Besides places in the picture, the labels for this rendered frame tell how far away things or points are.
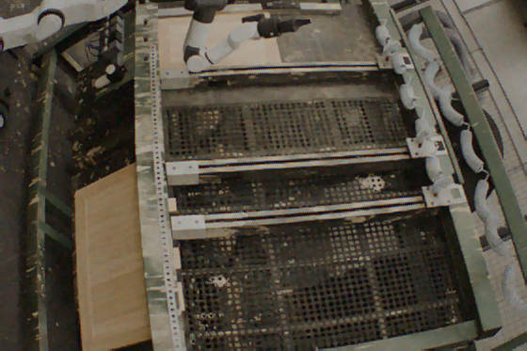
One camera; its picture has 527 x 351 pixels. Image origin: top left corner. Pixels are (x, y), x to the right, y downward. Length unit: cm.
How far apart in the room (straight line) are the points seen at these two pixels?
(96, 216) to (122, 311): 54
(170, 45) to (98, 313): 133
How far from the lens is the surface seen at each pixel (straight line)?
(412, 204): 275
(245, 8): 346
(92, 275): 301
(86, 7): 298
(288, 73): 310
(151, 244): 254
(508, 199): 325
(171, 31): 335
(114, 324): 282
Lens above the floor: 201
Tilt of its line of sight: 16 degrees down
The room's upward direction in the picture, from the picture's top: 66 degrees clockwise
